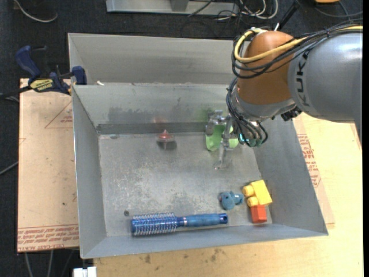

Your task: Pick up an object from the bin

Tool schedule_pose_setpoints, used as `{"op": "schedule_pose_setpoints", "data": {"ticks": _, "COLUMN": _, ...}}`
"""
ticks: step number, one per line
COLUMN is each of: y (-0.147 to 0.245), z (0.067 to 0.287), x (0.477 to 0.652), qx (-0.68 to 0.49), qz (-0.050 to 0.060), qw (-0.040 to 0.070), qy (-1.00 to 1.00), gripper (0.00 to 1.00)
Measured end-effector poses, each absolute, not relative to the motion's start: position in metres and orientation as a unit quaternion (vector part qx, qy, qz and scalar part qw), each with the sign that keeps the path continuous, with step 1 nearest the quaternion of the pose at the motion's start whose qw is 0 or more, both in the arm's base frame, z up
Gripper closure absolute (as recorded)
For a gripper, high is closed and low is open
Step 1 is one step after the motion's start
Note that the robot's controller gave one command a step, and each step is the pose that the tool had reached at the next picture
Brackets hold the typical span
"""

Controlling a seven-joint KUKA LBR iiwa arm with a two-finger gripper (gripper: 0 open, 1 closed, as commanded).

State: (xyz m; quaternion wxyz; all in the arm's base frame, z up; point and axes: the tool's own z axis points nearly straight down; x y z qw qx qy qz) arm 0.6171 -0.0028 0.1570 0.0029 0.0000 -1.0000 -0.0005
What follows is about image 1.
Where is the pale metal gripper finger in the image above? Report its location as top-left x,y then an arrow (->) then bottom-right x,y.
213,131 -> 234,170
205,110 -> 227,135

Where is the light green plastic cup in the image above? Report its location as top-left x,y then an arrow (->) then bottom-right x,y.
205,124 -> 240,152

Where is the blue toy animal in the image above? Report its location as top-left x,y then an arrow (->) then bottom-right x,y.
217,191 -> 245,211

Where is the yellow toy block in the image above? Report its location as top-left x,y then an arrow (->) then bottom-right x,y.
241,179 -> 273,208

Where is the red-brown spinning top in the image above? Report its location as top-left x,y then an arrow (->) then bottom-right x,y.
156,129 -> 178,150

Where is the grey metal bin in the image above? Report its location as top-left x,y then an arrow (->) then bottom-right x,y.
67,32 -> 329,260

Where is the orange toy block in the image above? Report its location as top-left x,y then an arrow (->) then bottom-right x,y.
249,205 -> 269,224

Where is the blue hairbrush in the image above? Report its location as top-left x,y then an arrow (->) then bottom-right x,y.
131,212 -> 229,237

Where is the brown cardboard board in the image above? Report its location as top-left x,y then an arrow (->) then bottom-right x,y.
17,78 -> 337,254

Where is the person's foot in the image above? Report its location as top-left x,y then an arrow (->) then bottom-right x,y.
2,0 -> 59,23

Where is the black cylinder on white bracket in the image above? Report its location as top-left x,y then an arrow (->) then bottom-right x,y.
280,108 -> 303,122

